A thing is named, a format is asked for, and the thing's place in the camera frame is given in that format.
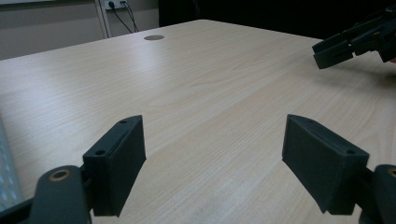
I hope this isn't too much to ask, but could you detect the black power cable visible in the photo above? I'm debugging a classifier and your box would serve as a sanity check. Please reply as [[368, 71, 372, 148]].
[[108, 2, 134, 34], [122, 2, 140, 33]]

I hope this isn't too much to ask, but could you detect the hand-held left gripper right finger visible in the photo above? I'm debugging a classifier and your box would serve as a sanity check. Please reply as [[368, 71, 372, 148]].
[[281, 114, 371, 216]]

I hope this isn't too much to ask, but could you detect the blue plastic basket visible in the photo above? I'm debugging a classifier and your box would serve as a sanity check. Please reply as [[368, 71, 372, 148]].
[[0, 116, 25, 213]]

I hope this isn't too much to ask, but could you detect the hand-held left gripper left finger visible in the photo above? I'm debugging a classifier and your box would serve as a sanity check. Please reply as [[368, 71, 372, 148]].
[[82, 115, 148, 217]]

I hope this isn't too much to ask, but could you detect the white wall socket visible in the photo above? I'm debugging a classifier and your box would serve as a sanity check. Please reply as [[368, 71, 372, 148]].
[[104, 0, 128, 9]]

